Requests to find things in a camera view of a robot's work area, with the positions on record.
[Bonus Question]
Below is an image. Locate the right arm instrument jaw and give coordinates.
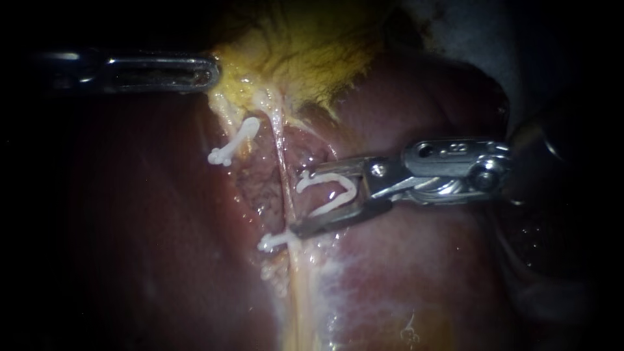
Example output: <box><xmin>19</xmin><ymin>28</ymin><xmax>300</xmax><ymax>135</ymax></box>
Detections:
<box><xmin>305</xmin><ymin>155</ymin><xmax>387</xmax><ymax>179</ymax></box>
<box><xmin>290</xmin><ymin>196</ymin><xmax>394</xmax><ymax>241</ymax></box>

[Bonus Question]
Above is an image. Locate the left arm instrument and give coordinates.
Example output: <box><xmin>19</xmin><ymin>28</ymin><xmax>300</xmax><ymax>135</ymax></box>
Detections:
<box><xmin>32</xmin><ymin>47</ymin><xmax>112</xmax><ymax>94</ymax></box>

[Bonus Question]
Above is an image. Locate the right arm instrument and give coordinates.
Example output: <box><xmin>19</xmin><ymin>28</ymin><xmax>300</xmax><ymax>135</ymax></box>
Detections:
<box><xmin>359</xmin><ymin>138</ymin><xmax>514</xmax><ymax>206</ymax></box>

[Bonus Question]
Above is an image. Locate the left arm instrument jaw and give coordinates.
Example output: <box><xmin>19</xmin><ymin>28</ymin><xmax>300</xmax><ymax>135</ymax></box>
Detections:
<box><xmin>104</xmin><ymin>54</ymin><xmax>221</xmax><ymax>95</ymax></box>

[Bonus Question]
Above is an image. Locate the white clip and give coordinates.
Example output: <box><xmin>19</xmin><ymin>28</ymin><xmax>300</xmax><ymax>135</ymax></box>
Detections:
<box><xmin>257</xmin><ymin>230</ymin><xmax>299</xmax><ymax>254</ymax></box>
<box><xmin>296</xmin><ymin>170</ymin><xmax>358</xmax><ymax>218</ymax></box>
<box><xmin>207</xmin><ymin>116</ymin><xmax>261</xmax><ymax>167</ymax></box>

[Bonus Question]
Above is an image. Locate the gallbladder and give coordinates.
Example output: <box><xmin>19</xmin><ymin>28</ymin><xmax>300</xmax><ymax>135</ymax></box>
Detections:
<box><xmin>208</xmin><ymin>0</ymin><xmax>396</xmax><ymax>123</ymax></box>

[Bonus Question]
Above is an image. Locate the dark red liver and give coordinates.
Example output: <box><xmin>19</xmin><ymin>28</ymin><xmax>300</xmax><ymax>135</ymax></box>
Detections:
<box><xmin>63</xmin><ymin>51</ymin><xmax>517</xmax><ymax>351</ymax></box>

